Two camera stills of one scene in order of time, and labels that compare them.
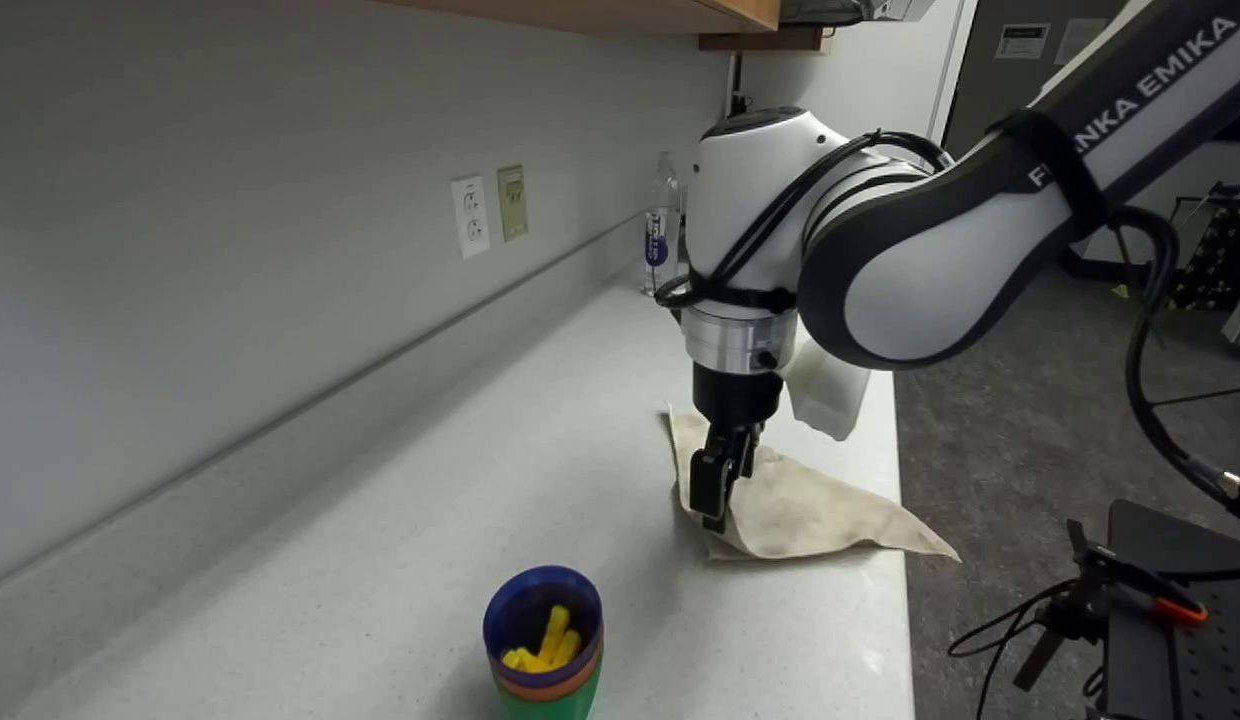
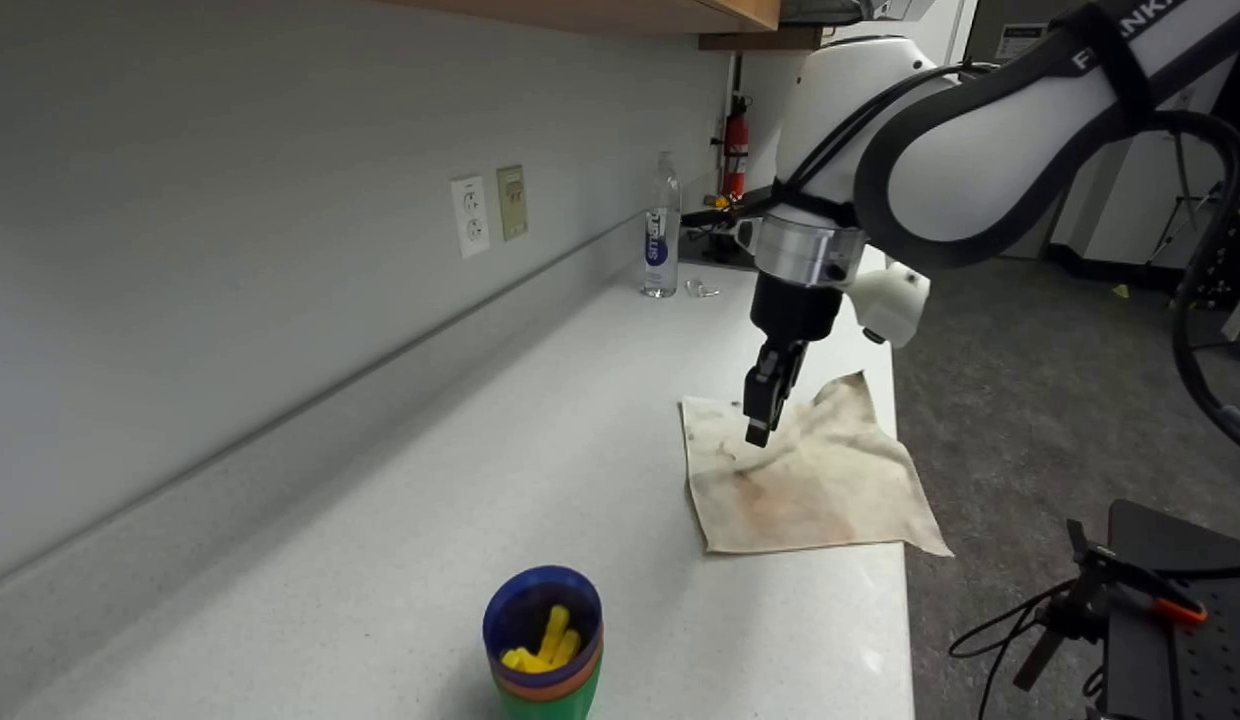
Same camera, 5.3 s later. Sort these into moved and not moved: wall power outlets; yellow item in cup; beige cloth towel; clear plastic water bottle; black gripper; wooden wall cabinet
Moved: beige cloth towel; black gripper
Not moved: wall power outlets; yellow item in cup; wooden wall cabinet; clear plastic water bottle
